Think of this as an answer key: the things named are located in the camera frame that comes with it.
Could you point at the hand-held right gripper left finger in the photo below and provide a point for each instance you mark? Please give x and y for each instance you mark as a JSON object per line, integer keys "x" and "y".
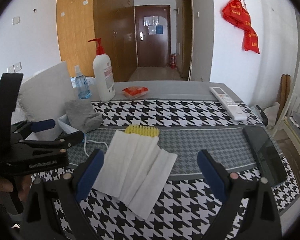
{"x": 88, "y": 175}

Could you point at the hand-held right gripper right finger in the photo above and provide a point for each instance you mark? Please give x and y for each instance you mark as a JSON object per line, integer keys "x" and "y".
{"x": 212, "y": 175}

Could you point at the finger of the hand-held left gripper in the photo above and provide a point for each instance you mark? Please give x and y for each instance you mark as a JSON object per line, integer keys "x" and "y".
{"x": 45, "y": 124}
{"x": 70, "y": 138}

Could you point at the grey cloth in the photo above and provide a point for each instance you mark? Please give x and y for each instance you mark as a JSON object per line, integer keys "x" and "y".
{"x": 81, "y": 115}

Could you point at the white foam box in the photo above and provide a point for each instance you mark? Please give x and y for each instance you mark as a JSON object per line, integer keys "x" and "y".
{"x": 45, "y": 90}

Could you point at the white towel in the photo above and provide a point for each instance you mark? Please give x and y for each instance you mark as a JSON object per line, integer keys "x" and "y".
{"x": 135, "y": 175}

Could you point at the yellow foam net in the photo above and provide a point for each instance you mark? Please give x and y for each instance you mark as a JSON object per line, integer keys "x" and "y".
{"x": 142, "y": 130}

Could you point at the person's left hand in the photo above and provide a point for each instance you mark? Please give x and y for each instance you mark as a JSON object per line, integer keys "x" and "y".
{"x": 0, "y": 186}

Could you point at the small white box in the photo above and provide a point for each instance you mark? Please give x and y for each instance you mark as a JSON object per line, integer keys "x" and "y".
{"x": 63, "y": 124}

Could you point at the black smartphone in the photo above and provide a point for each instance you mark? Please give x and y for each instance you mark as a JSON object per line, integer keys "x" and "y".
{"x": 265, "y": 155}

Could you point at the houndstooth tablecloth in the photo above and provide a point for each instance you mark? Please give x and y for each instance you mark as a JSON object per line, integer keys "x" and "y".
{"x": 190, "y": 120}

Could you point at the white lotion pump bottle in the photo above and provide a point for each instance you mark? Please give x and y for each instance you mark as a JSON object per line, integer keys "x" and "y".
{"x": 103, "y": 80}

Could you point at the white remote control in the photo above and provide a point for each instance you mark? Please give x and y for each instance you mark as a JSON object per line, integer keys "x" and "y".
{"x": 227, "y": 102}

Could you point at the black waste bin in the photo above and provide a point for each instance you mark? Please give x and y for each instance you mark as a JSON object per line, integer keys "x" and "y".
{"x": 261, "y": 116}

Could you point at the red snack packet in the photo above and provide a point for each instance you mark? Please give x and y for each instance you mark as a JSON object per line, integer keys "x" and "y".
{"x": 135, "y": 91}

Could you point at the white plastic bag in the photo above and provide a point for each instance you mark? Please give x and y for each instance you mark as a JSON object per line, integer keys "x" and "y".
{"x": 272, "y": 115}

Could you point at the wooden wardrobe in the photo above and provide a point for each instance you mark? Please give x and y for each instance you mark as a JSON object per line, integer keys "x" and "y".
{"x": 75, "y": 42}

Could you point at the wooden slat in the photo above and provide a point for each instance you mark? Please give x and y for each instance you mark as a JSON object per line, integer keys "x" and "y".
{"x": 289, "y": 87}
{"x": 283, "y": 92}

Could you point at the red fire extinguisher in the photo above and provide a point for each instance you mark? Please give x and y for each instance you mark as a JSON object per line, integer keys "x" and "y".
{"x": 173, "y": 61}

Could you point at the dark brown door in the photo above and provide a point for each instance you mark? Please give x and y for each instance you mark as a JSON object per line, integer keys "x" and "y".
{"x": 152, "y": 50}

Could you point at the blue paper sheet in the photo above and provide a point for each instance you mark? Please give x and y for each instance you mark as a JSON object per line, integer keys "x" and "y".
{"x": 159, "y": 29}

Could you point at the white paper sheet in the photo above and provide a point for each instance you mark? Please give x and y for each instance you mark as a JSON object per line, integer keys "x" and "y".
{"x": 150, "y": 21}

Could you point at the red hanging cloth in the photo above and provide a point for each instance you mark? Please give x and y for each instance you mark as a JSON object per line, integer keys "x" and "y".
{"x": 250, "y": 37}

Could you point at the white metal bunk bed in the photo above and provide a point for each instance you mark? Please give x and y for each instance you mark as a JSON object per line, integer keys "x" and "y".
{"x": 299, "y": 55}

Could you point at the white wall socket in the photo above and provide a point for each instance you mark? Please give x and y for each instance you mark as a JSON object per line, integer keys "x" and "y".
{"x": 17, "y": 66}
{"x": 10, "y": 68}

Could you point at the white wall switch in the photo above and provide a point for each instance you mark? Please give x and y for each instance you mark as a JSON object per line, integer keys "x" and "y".
{"x": 16, "y": 20}

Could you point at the brown side door frame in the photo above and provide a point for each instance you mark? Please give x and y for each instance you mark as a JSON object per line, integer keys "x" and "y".
{"x": 187, "y": 30}

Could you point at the small wall bracket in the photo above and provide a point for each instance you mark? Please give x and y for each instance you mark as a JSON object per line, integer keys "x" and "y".
{"x": 176, "y": 10}

